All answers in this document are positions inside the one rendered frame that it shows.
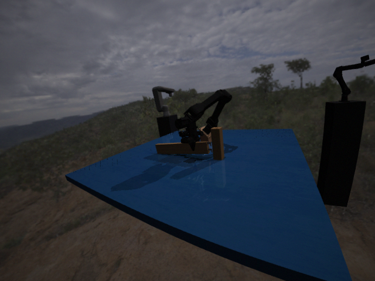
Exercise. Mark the brown wooden post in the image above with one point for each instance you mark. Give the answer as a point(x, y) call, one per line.
point(217, 143)

